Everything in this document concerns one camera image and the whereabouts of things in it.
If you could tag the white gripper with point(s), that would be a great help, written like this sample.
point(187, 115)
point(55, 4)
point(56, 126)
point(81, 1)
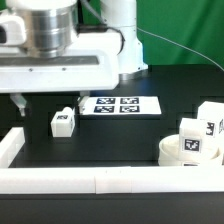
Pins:
point(90, 63)

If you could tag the white round stool seat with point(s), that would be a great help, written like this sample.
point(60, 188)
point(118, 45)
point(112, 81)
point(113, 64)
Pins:
point(168, 154)

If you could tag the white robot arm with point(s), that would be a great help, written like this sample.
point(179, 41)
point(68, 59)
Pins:
point(66, 46)

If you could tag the white marker tag board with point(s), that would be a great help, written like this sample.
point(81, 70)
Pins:
point(132, 105)

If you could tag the white U-shaped fence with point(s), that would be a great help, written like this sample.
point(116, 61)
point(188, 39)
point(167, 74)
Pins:
point(103, 180)

